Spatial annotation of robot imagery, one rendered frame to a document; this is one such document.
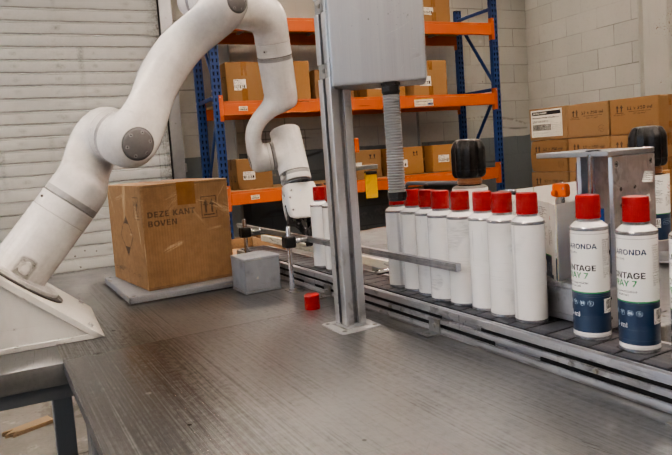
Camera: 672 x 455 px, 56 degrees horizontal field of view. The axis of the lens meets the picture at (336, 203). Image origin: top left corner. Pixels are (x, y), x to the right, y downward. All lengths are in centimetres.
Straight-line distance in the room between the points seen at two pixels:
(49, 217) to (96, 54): 423
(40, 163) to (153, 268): 388
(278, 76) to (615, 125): 349
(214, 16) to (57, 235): 58
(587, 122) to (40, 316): 420
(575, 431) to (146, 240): 116
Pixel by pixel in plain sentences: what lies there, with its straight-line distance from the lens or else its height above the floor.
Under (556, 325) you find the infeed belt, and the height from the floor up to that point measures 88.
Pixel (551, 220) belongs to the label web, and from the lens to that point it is 106.
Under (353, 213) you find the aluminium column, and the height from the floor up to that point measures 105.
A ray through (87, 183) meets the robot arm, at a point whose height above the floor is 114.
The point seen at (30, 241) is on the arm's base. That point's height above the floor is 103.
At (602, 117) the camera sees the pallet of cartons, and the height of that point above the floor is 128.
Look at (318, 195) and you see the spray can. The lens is 158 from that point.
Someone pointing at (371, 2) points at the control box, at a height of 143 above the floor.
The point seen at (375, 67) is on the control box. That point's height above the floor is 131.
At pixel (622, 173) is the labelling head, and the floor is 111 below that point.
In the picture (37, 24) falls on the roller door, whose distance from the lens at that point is 562.
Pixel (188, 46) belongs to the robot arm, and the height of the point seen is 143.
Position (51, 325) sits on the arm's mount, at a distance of 138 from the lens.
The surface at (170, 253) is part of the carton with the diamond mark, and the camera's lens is 168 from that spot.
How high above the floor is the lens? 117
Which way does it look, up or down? 5 degrees down
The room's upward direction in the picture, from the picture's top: 4 degrees counter-clockwise
